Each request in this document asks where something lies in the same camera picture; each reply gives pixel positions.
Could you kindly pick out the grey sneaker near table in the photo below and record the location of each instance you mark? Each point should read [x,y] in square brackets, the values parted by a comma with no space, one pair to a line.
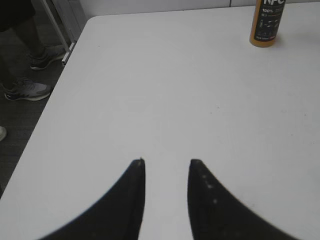
[27,90]

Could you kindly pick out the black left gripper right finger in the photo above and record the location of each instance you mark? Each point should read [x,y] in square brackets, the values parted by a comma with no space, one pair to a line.
[215,214]

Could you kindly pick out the grey metal frame leg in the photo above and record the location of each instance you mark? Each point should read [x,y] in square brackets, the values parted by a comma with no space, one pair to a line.
[68,20]

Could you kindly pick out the grey sneaker farther back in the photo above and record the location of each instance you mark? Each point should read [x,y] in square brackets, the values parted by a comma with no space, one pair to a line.
[50,54]

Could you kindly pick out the person's dark trouser legs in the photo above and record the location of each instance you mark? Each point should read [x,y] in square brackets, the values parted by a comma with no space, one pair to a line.
[18,16]

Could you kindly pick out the NFC orange juice bottle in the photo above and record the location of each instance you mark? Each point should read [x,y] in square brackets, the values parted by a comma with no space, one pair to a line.
[266,21]

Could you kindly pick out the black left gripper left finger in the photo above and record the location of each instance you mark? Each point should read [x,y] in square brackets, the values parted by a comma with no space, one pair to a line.
[117,215]

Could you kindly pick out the white shoe at edge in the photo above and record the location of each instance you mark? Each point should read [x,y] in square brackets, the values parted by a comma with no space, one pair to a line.
[3,133]

